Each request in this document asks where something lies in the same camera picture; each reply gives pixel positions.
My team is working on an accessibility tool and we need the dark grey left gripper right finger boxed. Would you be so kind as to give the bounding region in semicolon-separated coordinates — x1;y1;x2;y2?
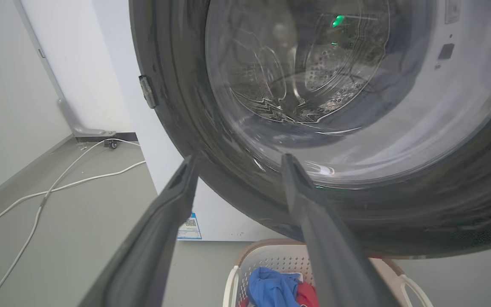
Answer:
281;153;399;307

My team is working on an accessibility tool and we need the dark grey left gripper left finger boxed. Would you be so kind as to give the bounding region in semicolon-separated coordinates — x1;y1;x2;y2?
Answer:
78;154;199;307

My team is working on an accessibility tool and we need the round black washing machine door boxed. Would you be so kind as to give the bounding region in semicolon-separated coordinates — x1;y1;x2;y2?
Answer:
128;0;491;259

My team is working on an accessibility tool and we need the white washing machine body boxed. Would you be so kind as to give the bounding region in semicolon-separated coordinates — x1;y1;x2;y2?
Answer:
91;0;286;242

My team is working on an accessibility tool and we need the red garment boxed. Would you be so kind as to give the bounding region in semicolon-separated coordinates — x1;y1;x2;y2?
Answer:
240;281;319;307

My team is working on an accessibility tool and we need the blue and white label sticker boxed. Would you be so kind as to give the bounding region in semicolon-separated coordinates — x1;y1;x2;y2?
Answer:
177;212;202;240

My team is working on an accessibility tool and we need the white perforated laundry basket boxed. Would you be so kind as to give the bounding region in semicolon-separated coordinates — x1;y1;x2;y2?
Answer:
222;239;434;307

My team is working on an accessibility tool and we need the blue garment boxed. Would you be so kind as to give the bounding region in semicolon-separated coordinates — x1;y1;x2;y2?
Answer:
247;267;302;307

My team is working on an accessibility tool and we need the white cable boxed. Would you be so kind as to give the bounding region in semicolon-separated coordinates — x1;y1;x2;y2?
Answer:
0;160;146;233
0;138;140;307

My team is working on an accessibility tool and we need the grey metal frame leg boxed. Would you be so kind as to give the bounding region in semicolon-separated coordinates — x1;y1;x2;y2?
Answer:
14;0;117;138

